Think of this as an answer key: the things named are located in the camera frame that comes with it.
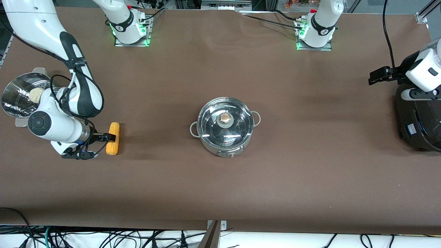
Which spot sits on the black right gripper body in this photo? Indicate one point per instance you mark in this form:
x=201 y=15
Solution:
x=94 y=136

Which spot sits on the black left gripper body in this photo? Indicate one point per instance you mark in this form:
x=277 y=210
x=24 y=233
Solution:
x=400 y=71

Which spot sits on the yellow corn cob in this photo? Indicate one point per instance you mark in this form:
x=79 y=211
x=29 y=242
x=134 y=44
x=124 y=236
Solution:
x=113 y=148

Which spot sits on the glass pot lid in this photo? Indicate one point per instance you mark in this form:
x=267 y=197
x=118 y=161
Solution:
x=237 y=131

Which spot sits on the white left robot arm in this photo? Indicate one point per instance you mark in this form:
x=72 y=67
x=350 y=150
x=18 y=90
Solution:
x=320 y=20

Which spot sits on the black rice cooker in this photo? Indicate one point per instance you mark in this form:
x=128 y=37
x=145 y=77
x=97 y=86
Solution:
x=423 y=120

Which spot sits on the beige steamed bun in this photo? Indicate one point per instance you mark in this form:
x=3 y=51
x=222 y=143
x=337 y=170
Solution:
x=35 y=94

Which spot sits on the steel steamer bowl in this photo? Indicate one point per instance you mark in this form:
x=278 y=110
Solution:
x=17 y=96

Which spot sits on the orange background clutter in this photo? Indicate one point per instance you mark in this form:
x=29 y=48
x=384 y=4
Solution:
x=289 y=3

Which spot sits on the brown table cover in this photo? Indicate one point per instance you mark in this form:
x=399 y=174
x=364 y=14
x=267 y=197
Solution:
x=310 y=179

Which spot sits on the dark metal bar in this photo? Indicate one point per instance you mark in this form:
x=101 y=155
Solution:
x=210 y=239

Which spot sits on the grey background box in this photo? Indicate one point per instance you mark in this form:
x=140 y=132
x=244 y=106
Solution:
x=224 y=5

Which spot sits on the aluminium frame post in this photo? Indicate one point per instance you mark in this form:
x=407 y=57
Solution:
x=422 y=16

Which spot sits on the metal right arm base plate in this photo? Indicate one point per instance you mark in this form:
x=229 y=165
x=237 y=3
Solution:
x=119 y=43

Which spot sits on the aluminium frame rail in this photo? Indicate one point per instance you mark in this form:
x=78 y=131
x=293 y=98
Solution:
x=7 y=49

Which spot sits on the silver table edge bracket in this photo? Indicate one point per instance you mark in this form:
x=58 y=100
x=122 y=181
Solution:
x=224 y=225

